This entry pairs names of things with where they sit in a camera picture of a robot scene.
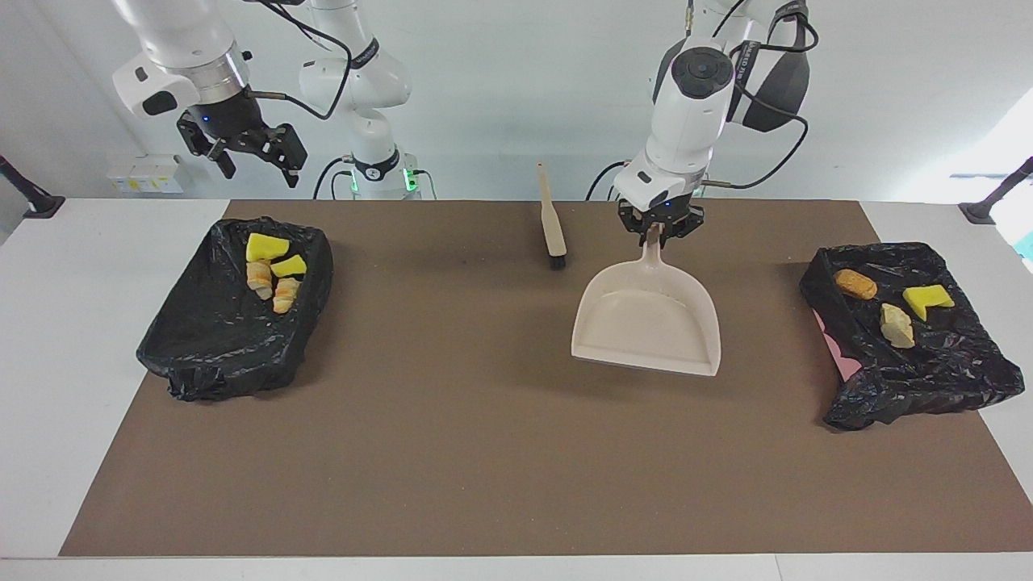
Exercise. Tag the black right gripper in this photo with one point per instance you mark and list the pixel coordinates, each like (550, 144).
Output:
(230, 121)

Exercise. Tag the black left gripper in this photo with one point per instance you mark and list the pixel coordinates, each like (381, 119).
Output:
(660, 214)

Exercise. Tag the beige plastic dustpan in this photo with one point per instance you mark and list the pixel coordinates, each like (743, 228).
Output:
(646, 323)

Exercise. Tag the yellow sponge wedge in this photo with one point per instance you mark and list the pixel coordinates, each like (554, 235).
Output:
(266, 247)

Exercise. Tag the beige brush black bristles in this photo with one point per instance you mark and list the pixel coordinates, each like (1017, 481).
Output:
(552, 226)

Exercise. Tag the green and yellow sponge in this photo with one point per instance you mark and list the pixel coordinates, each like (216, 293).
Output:
(288, 265)

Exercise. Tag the brown cork-like sponge chunk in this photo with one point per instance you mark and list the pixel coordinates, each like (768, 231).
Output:
(855, 284)

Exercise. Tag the orange striped sponge chunk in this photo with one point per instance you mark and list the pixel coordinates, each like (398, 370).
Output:
(897, 327)

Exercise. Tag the notched yellow sponge piece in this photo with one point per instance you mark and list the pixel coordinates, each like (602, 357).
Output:
(926, 300)

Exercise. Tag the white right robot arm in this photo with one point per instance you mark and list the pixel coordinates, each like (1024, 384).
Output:
(186, 40)

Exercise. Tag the black plastic trash bag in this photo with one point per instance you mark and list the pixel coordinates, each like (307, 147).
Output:
(218, 339)
(912, 379)

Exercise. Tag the pink plastic bin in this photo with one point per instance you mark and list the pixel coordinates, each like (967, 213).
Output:
(843, 359)

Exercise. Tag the black clamp stand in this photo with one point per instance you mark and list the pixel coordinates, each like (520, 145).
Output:
(36, 203)
(980, 211)

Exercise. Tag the brown table mat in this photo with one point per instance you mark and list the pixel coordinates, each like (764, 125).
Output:
(484, 484)

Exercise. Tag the teal object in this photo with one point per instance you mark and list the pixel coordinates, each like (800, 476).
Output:
(1027, 246)

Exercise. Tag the white wall outlet box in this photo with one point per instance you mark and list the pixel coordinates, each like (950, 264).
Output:
(145, 173)

